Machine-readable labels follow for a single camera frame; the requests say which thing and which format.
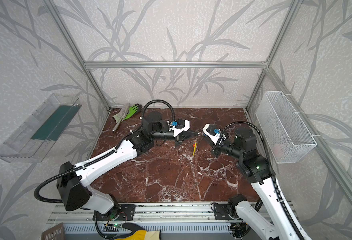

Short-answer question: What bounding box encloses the grey work glove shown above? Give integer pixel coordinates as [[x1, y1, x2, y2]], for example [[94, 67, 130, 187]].
[[113, 103, 131, 132]]

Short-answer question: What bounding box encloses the brown perforated plastic piece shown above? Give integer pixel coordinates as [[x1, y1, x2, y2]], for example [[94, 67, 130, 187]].
[[41, 223, 65, 240]]

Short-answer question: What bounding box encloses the white wire mesh basket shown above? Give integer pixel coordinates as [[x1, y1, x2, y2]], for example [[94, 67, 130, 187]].
[[256, 91, 317, 164]]

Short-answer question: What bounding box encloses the pink object in basket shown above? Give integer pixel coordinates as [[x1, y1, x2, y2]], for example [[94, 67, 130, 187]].
[[272, 144, 284, 160]]

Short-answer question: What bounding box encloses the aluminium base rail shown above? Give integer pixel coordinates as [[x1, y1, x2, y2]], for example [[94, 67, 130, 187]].
[[45, 202, 242, 236]]

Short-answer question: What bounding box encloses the clear plastic wall tray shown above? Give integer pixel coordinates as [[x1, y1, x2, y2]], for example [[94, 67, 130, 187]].
[[0, 94, 82, 163]]

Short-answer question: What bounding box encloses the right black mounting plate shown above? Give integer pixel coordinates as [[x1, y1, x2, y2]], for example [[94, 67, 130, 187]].
[[210, 202, 239, 221]]

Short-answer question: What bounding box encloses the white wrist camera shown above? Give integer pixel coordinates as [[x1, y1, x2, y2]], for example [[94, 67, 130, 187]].
[[203, 124, 226, 147], [168, 119, 190, 138]]

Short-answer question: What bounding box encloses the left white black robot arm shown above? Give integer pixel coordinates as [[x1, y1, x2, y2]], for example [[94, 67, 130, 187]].
[[34, 100, 199, 214]]

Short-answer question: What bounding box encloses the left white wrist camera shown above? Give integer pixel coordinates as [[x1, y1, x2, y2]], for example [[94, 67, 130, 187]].
[[168, 119, 190, 138]]

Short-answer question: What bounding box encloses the yellow black glove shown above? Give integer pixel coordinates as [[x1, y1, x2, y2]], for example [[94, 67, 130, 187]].
[[112, 223, 161, 240]]

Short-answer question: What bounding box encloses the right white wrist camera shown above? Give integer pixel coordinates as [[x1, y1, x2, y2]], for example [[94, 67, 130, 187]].
[[203, 124, 226, 147]]

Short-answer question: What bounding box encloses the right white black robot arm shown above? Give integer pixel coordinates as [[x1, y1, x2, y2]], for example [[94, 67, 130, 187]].
[[203, 121, 310, 240]]

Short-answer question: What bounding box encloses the black mounting plate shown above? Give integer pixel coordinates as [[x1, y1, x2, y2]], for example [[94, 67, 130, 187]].
[[210, 202, 239, 221], [93, 204, 136, 222]]

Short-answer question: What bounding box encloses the keyring with yellow tag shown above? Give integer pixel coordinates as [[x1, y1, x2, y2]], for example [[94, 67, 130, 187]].
[[192, 133, 204, 157]]

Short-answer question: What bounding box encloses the green black work glove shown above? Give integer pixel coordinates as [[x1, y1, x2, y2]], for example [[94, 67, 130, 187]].
[[123, 104, 142, 121]]

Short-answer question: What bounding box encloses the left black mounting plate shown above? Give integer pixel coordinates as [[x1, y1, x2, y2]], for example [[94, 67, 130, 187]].
[[93, 204, 136, 222]]

